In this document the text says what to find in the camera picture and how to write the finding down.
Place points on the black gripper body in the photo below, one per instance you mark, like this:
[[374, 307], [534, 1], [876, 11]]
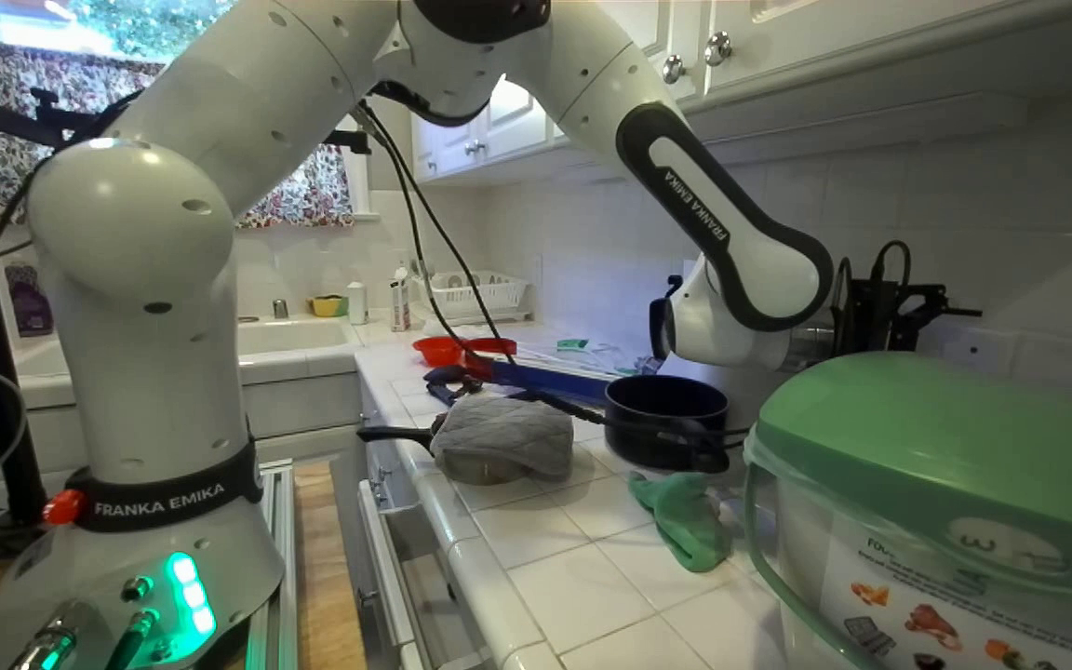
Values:
[[876, 319]]

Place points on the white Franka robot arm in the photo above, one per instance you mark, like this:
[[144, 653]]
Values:
[[139, 309]]

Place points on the green-lidded clear plastic container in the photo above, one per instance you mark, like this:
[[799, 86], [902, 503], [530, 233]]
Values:
[[931, 459]]

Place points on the black saucepan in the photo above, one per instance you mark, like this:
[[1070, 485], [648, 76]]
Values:
[[668, 422]]

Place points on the white upper cabinets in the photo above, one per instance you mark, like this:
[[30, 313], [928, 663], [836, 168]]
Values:
[[885, 51]]

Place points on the green plastic item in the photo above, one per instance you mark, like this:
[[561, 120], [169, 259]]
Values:
[[687, 525]]

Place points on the metal cabinet knob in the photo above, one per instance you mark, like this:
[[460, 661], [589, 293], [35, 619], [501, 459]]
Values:
[[718, 51], [674, 70]]

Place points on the grey pot holder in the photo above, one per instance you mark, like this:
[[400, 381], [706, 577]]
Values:
[[504, 438]]

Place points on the clear soap bottle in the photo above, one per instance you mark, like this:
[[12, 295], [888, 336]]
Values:
[[400, 300]]

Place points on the black frying pan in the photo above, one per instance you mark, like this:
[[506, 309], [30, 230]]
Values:
[[400, 438]]

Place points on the white lower cabinet drawers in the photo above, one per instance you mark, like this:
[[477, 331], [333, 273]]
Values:
[[437, 582]]

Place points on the small white bottle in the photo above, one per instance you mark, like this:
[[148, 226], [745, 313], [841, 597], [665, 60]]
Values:
[[354, 307]]

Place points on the yellow sponge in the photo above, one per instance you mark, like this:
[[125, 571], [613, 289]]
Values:
[[330, 307]]

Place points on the floral window curtain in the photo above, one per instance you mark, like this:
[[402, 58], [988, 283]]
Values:
[[315, 192]]

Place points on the white sink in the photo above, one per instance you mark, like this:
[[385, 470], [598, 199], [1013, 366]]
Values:
[[295, 336]]

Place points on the wooden robot platform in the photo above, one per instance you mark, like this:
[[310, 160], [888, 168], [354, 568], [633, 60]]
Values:
[[324, 582]]

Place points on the window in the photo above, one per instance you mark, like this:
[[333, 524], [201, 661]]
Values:
[[102, 22]]

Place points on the purple bottle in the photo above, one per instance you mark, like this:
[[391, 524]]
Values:
[[30, 302]]

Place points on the white light switch plate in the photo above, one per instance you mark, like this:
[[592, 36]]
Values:
[[977, 351]]

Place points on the aluminium base frame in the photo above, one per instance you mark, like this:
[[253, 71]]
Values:
[[278, 561]]

